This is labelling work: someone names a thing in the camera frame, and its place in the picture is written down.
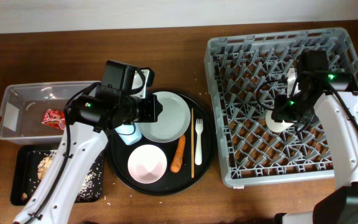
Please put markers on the black rectangular tray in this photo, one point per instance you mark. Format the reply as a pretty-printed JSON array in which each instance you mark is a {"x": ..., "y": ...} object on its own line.
[{"x": 21, "y": 157}]

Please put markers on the white paper cup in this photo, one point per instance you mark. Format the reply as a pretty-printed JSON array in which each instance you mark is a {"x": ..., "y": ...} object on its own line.
[{"x": 274, "y": 126}]

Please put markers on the pink bowl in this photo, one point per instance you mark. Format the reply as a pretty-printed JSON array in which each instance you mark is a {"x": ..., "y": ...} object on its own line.
[{"x": 147, "y": 164}]

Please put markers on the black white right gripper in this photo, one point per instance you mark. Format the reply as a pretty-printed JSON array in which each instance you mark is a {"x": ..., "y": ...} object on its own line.
[{"x": 280, "y": 111}]

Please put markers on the black round tray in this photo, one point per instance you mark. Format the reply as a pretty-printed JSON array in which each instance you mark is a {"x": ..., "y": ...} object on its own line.
[{"x": 118, "y": 154}]

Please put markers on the grey dishwasher rack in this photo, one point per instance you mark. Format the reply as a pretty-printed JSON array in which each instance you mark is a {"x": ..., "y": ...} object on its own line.
[{"x": 244, "y": 74}]

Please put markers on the light blue plastic cup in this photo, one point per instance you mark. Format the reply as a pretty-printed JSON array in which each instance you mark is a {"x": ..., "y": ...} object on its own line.
[{"x": 129, "y": 133}]

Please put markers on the white plastic fork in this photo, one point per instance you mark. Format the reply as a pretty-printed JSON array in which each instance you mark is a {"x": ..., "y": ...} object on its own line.
[{"x": 198, "y": 151}]

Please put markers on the clear plastic bin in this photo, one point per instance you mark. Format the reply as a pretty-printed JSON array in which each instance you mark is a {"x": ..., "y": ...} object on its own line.
[{"x": 24, "y": 105}]

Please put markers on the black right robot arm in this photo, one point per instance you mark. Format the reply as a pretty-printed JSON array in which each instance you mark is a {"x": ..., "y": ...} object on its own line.
[{"x": 338, "y": 115}]

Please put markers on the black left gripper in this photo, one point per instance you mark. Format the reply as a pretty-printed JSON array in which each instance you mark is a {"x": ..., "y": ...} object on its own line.
[{"x": 153, "y": 111}]

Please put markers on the orange carrot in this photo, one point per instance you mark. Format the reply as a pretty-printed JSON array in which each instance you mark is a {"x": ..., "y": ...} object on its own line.
[{"x": 178, "y": 157}]

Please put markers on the grey round plate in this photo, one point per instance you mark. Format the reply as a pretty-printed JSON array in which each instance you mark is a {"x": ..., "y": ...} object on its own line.
[{"x": 172, "y": 122}]

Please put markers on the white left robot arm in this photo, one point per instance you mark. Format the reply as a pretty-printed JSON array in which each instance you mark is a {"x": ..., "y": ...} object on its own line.
[{"x": 54, "y": 197}]

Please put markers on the red snack wrapper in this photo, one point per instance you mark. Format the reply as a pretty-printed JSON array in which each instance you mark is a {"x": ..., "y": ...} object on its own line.
[{"x": 54, "y": 118}]

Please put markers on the wooden chopstick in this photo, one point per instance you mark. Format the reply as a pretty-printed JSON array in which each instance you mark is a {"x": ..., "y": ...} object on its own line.
[{"x": 192, "y": 145}]

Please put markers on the peanut shells and rice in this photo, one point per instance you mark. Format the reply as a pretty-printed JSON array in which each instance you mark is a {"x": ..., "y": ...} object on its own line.
[{"x": 35, "y": 168}]

